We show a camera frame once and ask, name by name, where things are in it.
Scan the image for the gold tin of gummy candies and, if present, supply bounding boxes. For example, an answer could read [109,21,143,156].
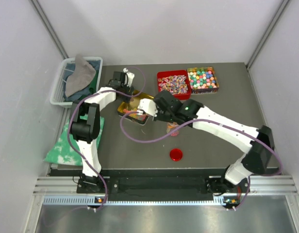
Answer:
[117,93,153,125]

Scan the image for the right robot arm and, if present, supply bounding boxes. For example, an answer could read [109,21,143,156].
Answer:
[139,91,274,193]

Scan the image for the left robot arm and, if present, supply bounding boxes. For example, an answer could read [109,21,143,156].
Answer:
[67,68,134,194]

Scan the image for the red tin of lollipop candies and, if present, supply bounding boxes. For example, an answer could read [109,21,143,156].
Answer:
[157,70,192,100]

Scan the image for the patterned tin of pastel candies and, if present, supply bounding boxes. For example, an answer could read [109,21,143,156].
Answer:
[187,67,219,95]

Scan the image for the clear plastic jar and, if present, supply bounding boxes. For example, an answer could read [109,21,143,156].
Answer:
[166,122,179,136]

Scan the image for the grey cloth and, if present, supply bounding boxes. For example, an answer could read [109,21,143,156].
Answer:
[65,54,96,97]

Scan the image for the red jar lid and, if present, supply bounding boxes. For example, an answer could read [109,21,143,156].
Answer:
[169,148,183,162]

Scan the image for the blue green cloths in basket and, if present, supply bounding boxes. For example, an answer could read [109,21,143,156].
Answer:
[62,60,101,102]

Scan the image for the white plastic basket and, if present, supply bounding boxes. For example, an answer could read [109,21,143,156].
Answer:
[50,56,103,108]

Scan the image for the green white patterned cloth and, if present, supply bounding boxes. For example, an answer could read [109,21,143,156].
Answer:
[44,116,105,166]

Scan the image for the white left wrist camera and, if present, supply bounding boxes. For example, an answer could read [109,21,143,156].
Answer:
[123,68,135,87]

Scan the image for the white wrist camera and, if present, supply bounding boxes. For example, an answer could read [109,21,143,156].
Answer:
[137,99,158,117]
[123,68,135,87]

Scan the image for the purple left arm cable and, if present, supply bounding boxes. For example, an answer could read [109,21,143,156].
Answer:
[66,67,147,212]

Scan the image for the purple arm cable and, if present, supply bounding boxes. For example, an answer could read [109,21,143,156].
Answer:
[66,67,147,212]
[119,110,283,212]

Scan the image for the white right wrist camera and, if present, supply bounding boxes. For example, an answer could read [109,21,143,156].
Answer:
[137,99,158,117]

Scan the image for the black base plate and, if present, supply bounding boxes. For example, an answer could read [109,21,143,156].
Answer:
[77,175,246,198]

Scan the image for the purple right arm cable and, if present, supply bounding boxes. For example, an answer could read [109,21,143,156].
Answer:
[119,110,283,212]

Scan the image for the grey slotted cable duct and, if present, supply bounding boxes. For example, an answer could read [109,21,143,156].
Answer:
[42,196,240,206]

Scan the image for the aluminium rail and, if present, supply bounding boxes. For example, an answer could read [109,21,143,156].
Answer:
[33,175,298,196]

